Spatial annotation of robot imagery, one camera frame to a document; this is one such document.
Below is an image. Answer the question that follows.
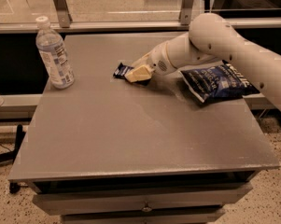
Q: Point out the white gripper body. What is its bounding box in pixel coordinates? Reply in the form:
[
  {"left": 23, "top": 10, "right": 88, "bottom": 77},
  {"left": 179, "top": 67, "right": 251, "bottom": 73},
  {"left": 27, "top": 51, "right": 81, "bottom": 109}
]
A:
[{"left": 132, "top": 42, "right": 181, "bottom": 77}]

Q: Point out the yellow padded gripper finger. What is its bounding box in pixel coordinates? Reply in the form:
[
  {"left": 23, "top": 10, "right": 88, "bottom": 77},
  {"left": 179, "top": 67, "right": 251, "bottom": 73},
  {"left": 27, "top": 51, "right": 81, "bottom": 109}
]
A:
[{"left": 125, "top": 64, "right": 154, "bottom": 83}]

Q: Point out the dark blue rxbar wrapper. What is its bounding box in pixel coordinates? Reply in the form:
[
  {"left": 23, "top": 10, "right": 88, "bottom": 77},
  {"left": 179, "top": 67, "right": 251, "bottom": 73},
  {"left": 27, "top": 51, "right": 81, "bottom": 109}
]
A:
[{"left": 113, "top": 63, "right": 150, "bottom": 86}]

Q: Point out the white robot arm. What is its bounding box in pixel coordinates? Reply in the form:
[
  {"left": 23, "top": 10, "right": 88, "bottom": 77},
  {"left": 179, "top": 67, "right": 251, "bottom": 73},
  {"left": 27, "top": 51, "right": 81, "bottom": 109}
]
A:
[{"left": 125, "top": 13, "right": 281, "bottom": 111}]

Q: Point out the blue kettle chips bag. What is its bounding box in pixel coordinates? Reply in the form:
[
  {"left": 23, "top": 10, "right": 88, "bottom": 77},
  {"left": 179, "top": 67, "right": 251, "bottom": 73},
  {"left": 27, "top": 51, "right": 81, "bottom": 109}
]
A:
[{"left": 180, "top": 63, "right": 259, "bottom": 103}]

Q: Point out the grey table with drawers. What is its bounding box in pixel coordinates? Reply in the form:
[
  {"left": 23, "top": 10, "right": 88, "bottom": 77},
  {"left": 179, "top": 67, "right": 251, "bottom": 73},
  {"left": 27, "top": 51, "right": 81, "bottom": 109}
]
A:
[{"left": 9, "top": 33, "right": 278, "bottom": 224}]

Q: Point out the clear plastic water bottle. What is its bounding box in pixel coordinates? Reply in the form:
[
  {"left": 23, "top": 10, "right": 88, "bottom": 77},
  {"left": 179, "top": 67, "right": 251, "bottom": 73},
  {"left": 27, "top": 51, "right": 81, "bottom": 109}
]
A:
[{"left": 35, "top": 16, "right": 75, "bottom": 89}]

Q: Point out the black stand base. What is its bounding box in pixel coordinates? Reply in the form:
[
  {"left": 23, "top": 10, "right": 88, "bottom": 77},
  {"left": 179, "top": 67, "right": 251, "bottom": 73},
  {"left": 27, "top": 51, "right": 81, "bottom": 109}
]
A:
[{"left": 0, "top": 124, "right": 25, "bottom": 194}]

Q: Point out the metal window railing frame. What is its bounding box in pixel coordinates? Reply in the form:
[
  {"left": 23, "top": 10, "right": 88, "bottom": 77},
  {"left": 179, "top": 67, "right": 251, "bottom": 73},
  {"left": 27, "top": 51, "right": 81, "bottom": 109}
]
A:
[{"left": 0, "top": 0, "right": 281, "bottom": 33}]

